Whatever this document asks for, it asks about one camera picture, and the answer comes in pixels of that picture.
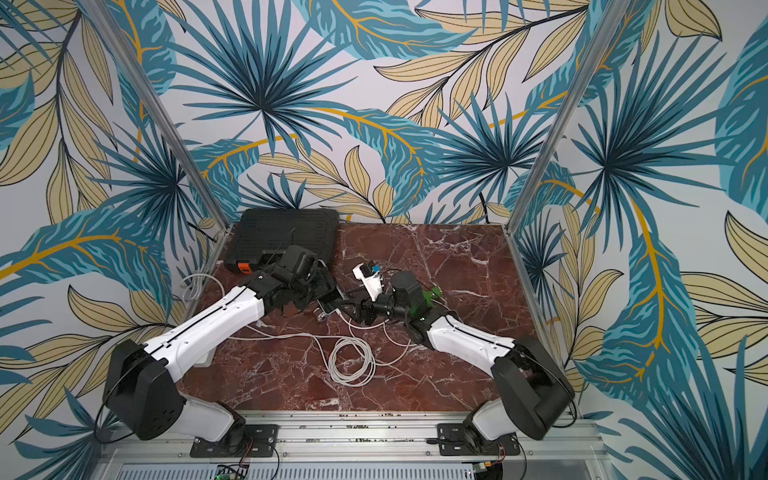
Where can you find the black plastic tool case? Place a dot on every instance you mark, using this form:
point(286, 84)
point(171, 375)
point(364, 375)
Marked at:
point(261, 236)

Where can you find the right aluminium frame post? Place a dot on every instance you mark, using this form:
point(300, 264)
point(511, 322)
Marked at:
point(582, 77)

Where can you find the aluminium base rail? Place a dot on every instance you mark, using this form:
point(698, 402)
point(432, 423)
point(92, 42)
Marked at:
point(364, 445)

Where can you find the white power strip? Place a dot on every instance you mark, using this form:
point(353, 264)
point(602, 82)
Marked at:
point(206, 360)

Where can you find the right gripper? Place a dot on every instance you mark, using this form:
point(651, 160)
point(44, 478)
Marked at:
point(365, 308)

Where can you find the aluminium frame post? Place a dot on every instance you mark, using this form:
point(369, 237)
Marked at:
point(582, 77)
point(108, 28)

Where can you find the phone with light case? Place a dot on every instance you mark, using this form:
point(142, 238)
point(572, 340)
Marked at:
point(328, 304)

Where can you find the green plastic tap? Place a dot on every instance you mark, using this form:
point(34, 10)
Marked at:
point(429, 298)

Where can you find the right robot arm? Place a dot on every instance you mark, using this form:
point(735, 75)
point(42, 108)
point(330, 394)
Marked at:
point(532, 391)

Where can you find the left aluminium frame post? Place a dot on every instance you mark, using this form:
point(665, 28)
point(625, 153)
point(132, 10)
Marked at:
point(108, 28)

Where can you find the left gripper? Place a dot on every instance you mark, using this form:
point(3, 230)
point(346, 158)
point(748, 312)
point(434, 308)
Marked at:
point(325, 283)

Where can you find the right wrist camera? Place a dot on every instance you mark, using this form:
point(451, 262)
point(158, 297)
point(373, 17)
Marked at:
point(369, 274)

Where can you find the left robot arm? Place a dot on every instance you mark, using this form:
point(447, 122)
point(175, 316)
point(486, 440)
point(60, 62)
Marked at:
point(141, 389)

